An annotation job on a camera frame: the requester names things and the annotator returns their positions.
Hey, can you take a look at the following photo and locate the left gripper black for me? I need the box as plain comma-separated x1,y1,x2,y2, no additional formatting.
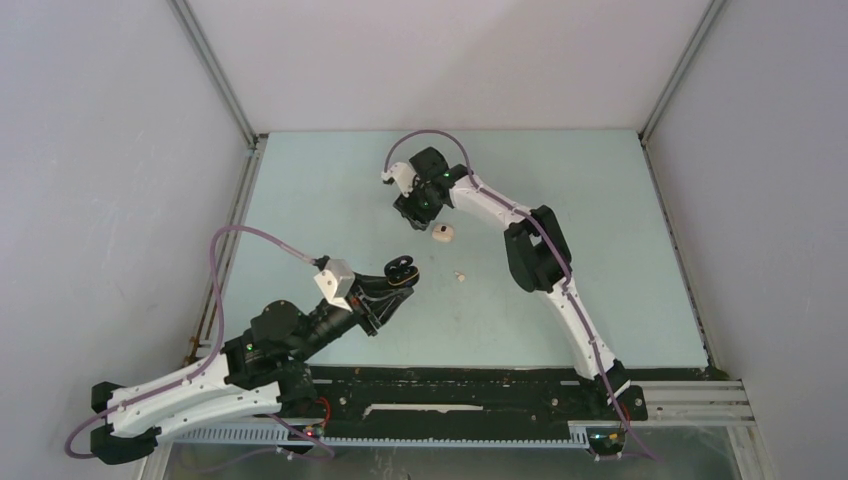
293,271,415,362

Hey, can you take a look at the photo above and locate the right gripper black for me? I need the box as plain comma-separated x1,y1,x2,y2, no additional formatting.
394,175,443,232

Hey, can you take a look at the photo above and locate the black earbud charging case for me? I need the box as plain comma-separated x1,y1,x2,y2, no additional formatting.
384,255,420,287

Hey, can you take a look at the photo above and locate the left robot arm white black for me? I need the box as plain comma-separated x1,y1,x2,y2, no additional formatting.
89,256,419,465

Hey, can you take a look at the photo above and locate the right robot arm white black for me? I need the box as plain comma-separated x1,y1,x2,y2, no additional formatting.
381,147,631,418

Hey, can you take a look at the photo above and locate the beige earbud charging case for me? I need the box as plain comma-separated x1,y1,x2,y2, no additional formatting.
431,224,455,243

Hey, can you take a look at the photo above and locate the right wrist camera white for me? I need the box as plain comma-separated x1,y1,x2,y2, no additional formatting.
381,162,418,198

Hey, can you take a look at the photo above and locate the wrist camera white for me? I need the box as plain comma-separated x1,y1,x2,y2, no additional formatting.
313,256,356,312
381,162,418,198

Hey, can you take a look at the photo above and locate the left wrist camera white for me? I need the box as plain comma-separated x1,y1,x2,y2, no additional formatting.
313,256,356,312

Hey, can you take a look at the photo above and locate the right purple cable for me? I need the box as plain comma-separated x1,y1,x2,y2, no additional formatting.
384,129,664,464

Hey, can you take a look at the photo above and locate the purple cable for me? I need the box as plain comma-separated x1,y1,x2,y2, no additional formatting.
384,129,664,464
64,225,326,460

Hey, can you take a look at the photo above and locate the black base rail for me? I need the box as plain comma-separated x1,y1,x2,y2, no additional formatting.
280,366,648,442

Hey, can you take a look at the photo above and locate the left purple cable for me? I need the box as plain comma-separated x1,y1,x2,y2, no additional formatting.
64,225,326,460

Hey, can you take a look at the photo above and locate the white slotted cable duct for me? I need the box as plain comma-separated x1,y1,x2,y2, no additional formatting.
173,423,591,450

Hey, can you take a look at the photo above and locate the left aluminium frame post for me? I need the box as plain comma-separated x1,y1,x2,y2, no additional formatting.
167,0,259,148

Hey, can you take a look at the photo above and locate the aluminium frame post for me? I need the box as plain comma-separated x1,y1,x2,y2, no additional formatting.
167,0,259,148
639,0,729,147

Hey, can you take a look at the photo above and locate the right aluminium frame post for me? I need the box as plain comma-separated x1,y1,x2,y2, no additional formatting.
639,0,729,147

